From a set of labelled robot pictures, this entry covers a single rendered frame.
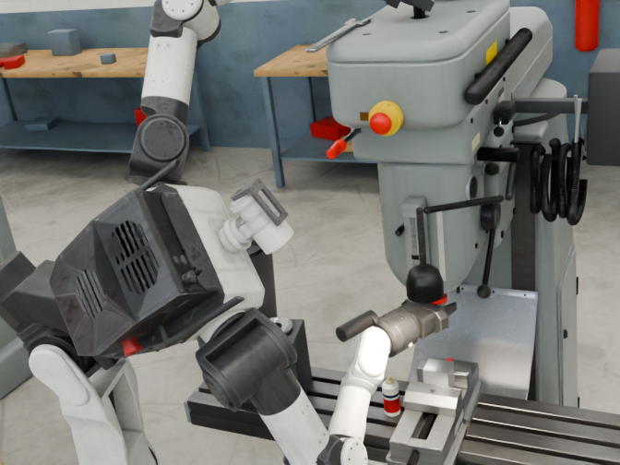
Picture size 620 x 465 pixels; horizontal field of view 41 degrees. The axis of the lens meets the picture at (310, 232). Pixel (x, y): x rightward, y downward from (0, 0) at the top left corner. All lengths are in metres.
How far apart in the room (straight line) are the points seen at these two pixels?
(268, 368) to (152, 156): 0.43
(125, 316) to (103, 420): 0.37
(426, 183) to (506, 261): 0.62
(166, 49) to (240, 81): 5.27
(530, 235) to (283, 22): 4.61
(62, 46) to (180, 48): 5.80
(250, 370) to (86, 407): 0.42
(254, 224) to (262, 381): 0.27
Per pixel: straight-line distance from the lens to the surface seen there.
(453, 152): 1.60
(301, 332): 2.12
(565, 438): 2.06
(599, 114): 1.87
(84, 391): 1.70
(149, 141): 1.52
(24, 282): 1.68
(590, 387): 3.80
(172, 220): 1.43
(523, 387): 2.25
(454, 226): 1.71
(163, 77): 1.60
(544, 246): 2.22
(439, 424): 1.94
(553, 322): 2.35
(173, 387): 4.03
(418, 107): 1.48
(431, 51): 1.46
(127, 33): 7.36
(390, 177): 1.70
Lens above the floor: 2.21
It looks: 25 degrees down
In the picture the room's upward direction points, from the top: 7 degrees counter-clockwise
